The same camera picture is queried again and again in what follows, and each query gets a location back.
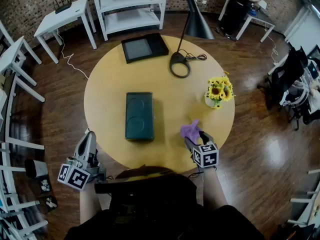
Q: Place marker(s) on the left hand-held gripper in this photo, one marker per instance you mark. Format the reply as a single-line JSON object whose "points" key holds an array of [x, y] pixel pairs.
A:
{"points": [[75, 177]]}

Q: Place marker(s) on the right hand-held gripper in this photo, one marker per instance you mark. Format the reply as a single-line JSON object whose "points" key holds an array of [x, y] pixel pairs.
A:
{"points": [[206, 156]]}

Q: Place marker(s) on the purple cloth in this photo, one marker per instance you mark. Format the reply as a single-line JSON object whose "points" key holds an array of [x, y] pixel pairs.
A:
{"points": [[190, 131]]}

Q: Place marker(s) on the dark green box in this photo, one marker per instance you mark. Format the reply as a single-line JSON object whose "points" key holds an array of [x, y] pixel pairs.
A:
{"points": [[138, 116]]}

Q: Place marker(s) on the person's left forearm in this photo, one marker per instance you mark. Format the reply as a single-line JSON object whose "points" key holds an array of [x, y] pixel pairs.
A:
{"points": [[88, 204]]}

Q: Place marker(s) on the person's right forearm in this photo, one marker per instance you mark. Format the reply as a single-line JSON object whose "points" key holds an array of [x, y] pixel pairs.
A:
{"points": [[215, 189]]}

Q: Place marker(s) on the white vase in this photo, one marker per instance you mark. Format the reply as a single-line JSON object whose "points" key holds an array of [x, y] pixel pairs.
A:
{"points": [[209, 102]]}

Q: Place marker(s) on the grey trash bin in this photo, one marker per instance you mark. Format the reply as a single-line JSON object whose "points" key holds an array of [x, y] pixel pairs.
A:
{"points": [[37, 168]]}

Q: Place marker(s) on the black bin with paper scraps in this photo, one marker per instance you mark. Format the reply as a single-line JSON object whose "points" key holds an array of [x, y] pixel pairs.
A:
{"points": [[51, 203], [45, 185]]}

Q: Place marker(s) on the yellow sunflower bouquet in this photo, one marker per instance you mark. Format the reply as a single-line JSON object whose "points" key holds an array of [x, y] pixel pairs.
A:
{"points": [[216, 90]]}

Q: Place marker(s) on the person's black clothing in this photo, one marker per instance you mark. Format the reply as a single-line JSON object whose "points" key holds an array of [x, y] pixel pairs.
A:
{"points": [[162, 209]]}

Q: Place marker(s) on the black flat box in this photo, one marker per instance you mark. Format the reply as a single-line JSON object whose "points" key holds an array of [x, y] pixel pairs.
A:
{"points": [[140, 49]]}

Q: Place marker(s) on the black office chair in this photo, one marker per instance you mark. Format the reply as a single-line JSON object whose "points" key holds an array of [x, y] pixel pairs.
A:
{"points": [[287, 76]]}

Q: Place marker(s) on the black desk lamp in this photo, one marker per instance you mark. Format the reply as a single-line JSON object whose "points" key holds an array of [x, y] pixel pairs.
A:
{"points": [[197, 24]]}

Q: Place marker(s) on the white wooden table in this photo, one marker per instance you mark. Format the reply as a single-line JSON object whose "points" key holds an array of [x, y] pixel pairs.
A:
{"points": [[11, 54]]}

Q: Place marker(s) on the white side table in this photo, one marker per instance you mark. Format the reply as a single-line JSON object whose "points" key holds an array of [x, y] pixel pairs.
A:
{"points": [[62, 17]]}

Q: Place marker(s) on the white shelf unit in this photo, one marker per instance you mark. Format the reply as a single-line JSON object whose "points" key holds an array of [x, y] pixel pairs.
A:
{"points": [[130, 19]]}

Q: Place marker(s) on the white grey-top table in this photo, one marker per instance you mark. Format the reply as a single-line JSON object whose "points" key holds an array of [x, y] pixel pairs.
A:
{"points": [[260, 17]]}

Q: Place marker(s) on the black router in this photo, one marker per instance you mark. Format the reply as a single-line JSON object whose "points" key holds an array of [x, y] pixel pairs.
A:
{"points": [[62, 7]]}

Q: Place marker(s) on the white frame rack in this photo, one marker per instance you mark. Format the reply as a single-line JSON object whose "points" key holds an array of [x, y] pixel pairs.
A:
{"points": [[22, 142], [303, 200]]}

